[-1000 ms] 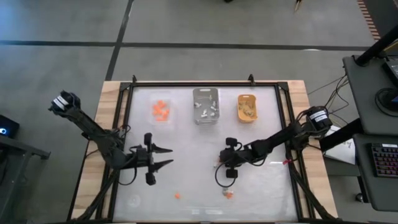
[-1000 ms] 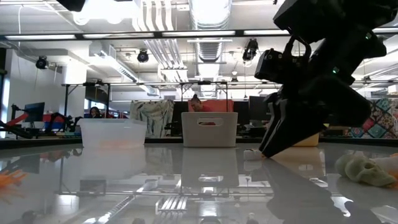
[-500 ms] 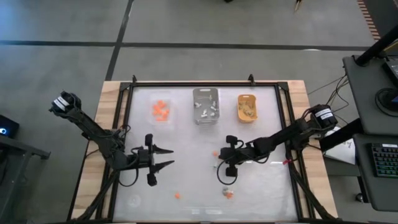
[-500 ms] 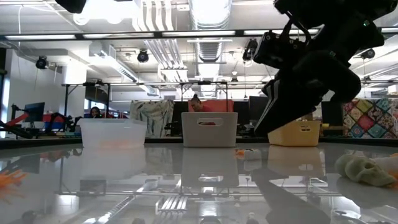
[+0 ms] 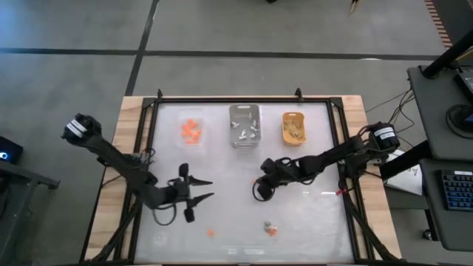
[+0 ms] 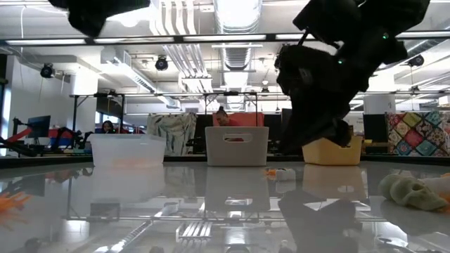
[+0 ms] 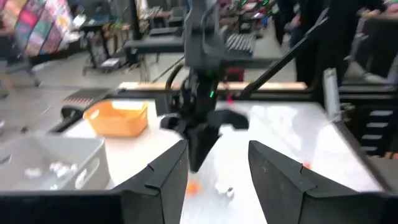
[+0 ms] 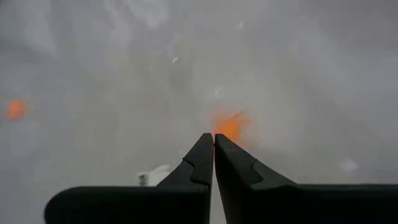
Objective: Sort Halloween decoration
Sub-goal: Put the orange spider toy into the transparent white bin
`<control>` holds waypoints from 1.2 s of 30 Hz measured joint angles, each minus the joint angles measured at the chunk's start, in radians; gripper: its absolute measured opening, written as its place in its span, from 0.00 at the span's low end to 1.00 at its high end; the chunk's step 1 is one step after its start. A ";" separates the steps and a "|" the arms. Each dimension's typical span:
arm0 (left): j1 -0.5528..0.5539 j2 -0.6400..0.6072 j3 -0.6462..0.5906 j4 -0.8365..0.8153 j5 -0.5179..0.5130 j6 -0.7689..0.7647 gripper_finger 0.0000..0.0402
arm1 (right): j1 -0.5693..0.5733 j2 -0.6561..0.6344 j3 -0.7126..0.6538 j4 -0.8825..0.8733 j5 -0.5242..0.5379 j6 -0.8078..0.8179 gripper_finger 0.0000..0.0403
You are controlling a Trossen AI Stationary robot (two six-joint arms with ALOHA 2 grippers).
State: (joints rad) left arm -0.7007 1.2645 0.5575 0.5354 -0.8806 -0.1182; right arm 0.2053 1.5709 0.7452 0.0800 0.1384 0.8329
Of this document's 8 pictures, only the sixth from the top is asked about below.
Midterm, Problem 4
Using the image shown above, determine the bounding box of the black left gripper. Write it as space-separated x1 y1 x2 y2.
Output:
48 0 152 38

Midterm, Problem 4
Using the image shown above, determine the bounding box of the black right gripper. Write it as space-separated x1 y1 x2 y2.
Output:
276 0 373 156

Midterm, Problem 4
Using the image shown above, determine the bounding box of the white ghost toy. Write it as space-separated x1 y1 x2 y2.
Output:
420 175 450 197
276 168 297 182

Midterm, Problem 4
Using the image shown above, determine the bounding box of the pale green plastic skull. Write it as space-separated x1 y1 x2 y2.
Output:
388 176 448 212
378 174 400 197

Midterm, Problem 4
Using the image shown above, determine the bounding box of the yellow plastic bin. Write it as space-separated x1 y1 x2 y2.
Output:
301 135 364 167

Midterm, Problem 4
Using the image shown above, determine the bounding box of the orange red panel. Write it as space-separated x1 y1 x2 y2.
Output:
212 112 265 128

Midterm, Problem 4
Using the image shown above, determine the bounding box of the black ceiling spotlight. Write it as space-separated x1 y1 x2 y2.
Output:
407 54 425 68
39 63 56 79
154 56 170 72

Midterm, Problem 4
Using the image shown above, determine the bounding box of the grey plastic bin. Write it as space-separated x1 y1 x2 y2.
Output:
205 126 270 167

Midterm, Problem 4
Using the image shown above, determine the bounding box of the colourful patchwork quilt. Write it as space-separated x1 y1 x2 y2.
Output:
385 111 450 157

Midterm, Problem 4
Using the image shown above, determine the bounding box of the small black computer monitor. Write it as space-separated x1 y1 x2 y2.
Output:
26 115 52 139

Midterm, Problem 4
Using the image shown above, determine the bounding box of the pale patterned hanging cloth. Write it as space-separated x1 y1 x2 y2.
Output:
147 112 198 156

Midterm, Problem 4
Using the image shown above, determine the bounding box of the clear plastic bin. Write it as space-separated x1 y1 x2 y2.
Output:
88 133 167 167

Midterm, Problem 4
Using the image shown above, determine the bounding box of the red and black machine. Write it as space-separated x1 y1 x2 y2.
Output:
0 126 94 158

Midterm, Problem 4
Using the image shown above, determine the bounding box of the black metal stand frame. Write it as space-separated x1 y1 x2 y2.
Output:
69 92 126 136

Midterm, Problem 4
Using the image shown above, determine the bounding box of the distant black rig frame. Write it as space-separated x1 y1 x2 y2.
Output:
202 91 259 114

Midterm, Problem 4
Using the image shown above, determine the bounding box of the black aluminium table frame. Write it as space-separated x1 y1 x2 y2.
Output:
0 154 450 168

